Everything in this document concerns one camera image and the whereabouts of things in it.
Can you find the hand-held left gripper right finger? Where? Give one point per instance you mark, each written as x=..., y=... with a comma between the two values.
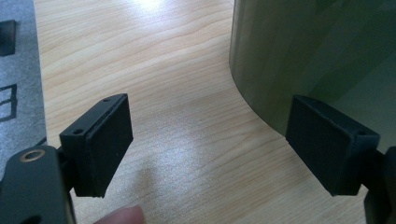
x=327, y=146

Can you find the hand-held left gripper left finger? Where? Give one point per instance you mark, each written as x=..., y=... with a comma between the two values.
x=99, y=146

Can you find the green plastic trash bin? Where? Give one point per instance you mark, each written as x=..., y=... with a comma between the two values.
x=311, y=46

